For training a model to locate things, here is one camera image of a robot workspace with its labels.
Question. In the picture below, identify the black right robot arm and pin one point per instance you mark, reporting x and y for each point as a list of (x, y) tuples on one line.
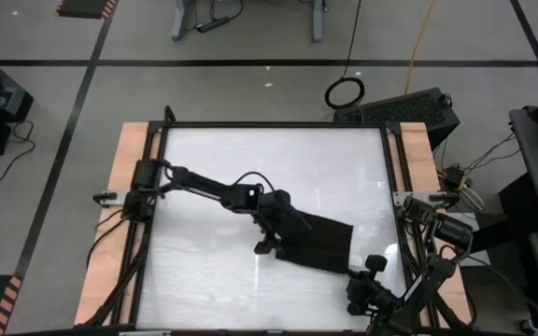
[(453, 231)]

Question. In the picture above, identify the black power strip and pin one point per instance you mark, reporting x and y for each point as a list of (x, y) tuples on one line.
[(213, 24)]

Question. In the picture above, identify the grey desk leg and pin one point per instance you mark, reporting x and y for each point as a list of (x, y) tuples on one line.
[(181, 23), (316, 23)]

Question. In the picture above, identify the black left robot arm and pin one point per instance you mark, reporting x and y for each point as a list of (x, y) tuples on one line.
[(203, 184)]

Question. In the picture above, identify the black towel with white tag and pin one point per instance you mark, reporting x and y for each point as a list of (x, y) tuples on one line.
[(325, 242)]

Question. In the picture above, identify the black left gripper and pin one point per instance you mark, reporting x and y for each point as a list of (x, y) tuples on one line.
[(276, 214)]

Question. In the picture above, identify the black metal table frame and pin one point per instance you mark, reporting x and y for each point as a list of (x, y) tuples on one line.
[(273, 124)]

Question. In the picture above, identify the black power adapter box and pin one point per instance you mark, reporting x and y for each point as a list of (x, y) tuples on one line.
[(455, 176)]

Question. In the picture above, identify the light wooden table board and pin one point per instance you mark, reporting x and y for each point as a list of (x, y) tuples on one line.
[(416, 140), (126, 140)]

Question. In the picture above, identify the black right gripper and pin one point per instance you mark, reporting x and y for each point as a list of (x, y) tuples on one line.
[(376, 296)]

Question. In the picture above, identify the black computer tower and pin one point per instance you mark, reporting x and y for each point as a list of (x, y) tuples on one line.
[(404, 112)]

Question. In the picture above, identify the black support beam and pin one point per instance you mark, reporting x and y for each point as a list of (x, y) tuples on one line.
[(507, 231)]

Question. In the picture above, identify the black caster wheel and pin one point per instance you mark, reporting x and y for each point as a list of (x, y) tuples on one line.
[(527, 325)]

